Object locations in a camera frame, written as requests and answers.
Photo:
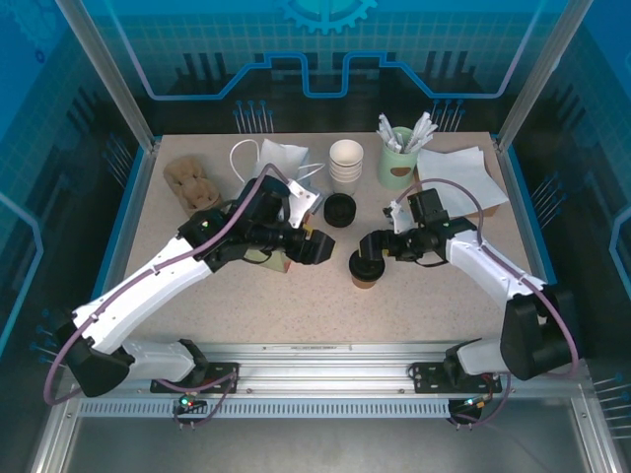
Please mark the aluminium frame post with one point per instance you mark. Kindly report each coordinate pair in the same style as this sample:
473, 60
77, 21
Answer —
535, 74
111, 74

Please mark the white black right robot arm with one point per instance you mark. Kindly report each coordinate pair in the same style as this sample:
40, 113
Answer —
488, 266

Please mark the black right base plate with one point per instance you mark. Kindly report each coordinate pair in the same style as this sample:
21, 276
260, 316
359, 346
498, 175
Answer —
426, 379

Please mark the stack of white napkins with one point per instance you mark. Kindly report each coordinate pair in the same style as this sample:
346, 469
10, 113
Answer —
473, 162

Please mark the small circuit board with LEDs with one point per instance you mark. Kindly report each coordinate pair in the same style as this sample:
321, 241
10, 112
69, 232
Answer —
473, 403
189, 403

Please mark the brown paper coffee cup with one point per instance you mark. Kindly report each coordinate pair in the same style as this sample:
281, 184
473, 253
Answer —
367, 285

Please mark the brown pulp cup carrier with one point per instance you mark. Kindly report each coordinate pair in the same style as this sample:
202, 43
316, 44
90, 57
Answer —
189, 184

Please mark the light green ceramic mug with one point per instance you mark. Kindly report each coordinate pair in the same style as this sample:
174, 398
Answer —
397, 167

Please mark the stack of black lids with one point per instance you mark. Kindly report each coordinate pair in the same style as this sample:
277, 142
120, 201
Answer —
340, 211

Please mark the black plastic cup lid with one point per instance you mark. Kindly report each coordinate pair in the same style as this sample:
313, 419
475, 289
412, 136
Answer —
367, 271

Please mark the printed paper gift bag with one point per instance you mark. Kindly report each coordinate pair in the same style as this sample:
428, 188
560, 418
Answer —
283, 155

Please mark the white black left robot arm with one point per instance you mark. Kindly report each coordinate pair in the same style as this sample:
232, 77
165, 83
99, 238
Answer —
138, 290

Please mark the white paper stick packet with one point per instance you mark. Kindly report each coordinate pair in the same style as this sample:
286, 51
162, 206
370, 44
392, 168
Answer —
385, 129
428, 132
420, 129
392, 143

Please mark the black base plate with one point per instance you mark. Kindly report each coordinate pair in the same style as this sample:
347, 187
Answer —
222, 377
426, 379

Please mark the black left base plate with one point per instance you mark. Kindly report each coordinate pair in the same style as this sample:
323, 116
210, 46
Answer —
222, 377

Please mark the aluminium mounting rail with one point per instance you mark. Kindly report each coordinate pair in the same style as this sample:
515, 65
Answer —
320, 369

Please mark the stack of white paper cups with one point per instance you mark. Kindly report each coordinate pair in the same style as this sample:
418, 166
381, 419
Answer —
346, 167

